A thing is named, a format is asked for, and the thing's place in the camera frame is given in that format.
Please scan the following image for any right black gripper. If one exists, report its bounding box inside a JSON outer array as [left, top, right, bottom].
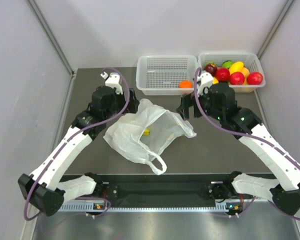
[[176, 85, 224, 122]]

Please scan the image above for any orange tangerine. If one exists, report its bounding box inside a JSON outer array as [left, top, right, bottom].
[[178, 80, 193, 89]]

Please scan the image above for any white plastic bag with fruit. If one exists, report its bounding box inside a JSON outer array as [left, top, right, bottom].
[[103, 98, 197, 175]]

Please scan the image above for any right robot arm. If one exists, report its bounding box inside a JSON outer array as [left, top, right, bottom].
[[177, 83, 300, 216]]

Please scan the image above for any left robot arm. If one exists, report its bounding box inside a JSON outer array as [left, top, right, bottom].
[[17, 85, 140, 217]]

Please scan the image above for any yellow banana in bag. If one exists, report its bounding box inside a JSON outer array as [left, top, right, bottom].
[[142, 128, 151, 136]]

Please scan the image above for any orange fruit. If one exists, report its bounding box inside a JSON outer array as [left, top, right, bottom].
[[240, 67, 250, 79]]

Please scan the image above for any white basket holding fruit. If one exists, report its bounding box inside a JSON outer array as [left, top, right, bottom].
[[197, 51, 266, 94]]

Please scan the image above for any empty white plastic basket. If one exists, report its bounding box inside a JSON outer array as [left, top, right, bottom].
[[135, 54, 198, 96]]

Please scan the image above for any yellow lemon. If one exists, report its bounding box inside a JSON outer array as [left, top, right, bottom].
[[212, 77, 219, 85]]

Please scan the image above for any dark red apple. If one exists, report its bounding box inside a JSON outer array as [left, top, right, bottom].
[[204, 63, 218, 77]]

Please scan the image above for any red apple middle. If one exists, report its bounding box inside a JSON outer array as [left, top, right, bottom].
[[215, 67, 230, 82]]

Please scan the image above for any red apple front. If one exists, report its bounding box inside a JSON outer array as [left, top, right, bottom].
[[229, 72, 245, 85]]

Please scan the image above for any green lime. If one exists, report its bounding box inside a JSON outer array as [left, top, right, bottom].
[[221, 60, 234, 69]]

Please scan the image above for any yellow mango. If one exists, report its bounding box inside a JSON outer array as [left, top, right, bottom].
[[228, 61, 244, 75]]

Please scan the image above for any red apple right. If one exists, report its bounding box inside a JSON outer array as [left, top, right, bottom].
[[246, 72, 264, 85]]

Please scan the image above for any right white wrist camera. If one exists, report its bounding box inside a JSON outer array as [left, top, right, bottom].
[[195, 70, 214, 97]]

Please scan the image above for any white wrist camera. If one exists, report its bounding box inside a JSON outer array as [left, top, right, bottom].
[[195, 70, 214, 97], [100, 71, 124, 95]]

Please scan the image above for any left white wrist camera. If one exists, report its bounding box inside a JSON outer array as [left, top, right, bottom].
[[100, 71, 124, 95]]

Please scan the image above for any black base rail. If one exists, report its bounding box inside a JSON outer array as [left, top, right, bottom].
[[74, 172, 243, 208]]

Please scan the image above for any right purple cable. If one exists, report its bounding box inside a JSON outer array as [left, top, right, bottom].
[[193, 67, 300, 222]]

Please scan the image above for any grey slotted cable duct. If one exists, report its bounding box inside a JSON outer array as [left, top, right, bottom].
[[58, 200, 242, 213]]

